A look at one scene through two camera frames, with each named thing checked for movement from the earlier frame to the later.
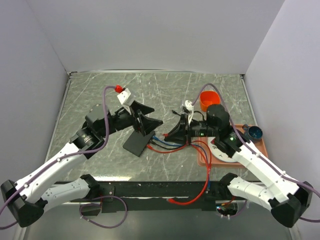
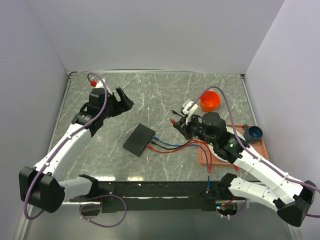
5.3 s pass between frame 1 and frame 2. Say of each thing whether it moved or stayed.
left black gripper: moved
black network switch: stayed
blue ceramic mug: stayed
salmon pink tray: stayed
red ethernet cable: moved
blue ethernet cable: stayed
